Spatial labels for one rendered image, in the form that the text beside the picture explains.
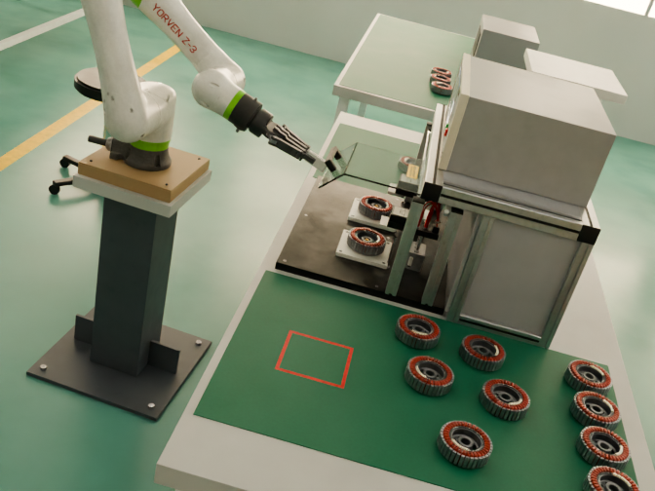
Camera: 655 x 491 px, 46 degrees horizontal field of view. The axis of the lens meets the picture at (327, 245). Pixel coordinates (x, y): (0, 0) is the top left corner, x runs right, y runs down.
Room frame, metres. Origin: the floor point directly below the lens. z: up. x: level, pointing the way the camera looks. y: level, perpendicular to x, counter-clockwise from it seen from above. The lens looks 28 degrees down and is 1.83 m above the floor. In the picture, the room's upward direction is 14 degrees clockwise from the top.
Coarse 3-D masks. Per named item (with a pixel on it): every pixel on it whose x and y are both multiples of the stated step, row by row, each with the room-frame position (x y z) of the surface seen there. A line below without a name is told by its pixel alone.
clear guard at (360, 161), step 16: (336, 160) 1.99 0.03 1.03; (352, 160) 1.92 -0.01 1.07; (368, 160) 1.95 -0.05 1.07; (384, 160) 1.98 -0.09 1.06; (400, 160) 2.01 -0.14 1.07; (416, 160) 2.04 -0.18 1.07; (336, 176) 1.83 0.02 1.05; (352, 176) 1.82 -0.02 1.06; (368, 176) 1.84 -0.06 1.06; (384, 176) 1.86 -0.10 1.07; (400, 176) 1.89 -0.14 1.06; (416, 192) 1.82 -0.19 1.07
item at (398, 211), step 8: (392, 208) 2.00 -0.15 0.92; (400, 208) 2.01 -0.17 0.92; (384, 216) 2.02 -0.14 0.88; (392, 216) 1.96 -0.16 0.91; (400, 216) 1.96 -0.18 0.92; (384, 224) 1.97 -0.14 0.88; (392, 224) 1.96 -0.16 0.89; (400, 224) 1.96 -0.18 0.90; (424, 224) 1.99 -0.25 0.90; (432, 224) 2.01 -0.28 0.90; (416, 232) 1.96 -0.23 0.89; (424, 232) 1.95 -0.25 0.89; (432, 232) 1.96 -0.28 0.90; (416, 248) 1.96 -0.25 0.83
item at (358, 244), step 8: (352, 232) 2.00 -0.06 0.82; (360, 232) 2.02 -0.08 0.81; (368, 232) 2.03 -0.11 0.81; (376, 232) 2.03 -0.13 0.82; (352, 240) 1.96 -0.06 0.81; (360, 240) 1.96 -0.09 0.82; (376, 240) 2.01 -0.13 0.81; (384, 240) 2.00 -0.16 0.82; (352, 248) 1.96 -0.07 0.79; (360, 248) 1.94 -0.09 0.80; (368, 248) 1.94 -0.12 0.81; (376, 248) 1.95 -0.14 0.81
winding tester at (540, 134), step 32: (480, 64) 2.23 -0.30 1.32; (480, 96) 1.90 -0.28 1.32; (512, 96) 1.97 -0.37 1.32; (544, 96) 2.05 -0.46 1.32; (576, 96) 2.14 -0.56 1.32; (448, 128) 1.98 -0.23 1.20; (480, 128) 1.88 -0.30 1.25; (512, 128) 1.88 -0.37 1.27; (544, 128) 1.87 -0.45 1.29; (576, 128) 1.87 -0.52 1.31; (608, 128) 1.91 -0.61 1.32; (448, 160) 1.88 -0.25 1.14; (480, 160) 1.88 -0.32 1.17; (512, 160) 1.87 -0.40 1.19; (544, 160) 1.87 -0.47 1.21; (576, 160) 1.87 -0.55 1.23; (544, 192) 1.87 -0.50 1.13; (576, 192) 1.86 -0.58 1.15
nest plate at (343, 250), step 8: (344, 232) 2.06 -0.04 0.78; (344, 240) 2.01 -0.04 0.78; (344, 248) 1.96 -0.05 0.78; (384, 248) 2.02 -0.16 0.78; (344, 256) 1.93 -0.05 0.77; (352, 256) 1.92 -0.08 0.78; (360, 256) 1.93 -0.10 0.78; (368, 256) 1.95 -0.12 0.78; (376, 256) 1.96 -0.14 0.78; (384, 256) 1.97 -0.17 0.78; (368, 264) 1.92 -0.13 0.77; (376, 264) 1.92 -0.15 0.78; (384, 264) 1.92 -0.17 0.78
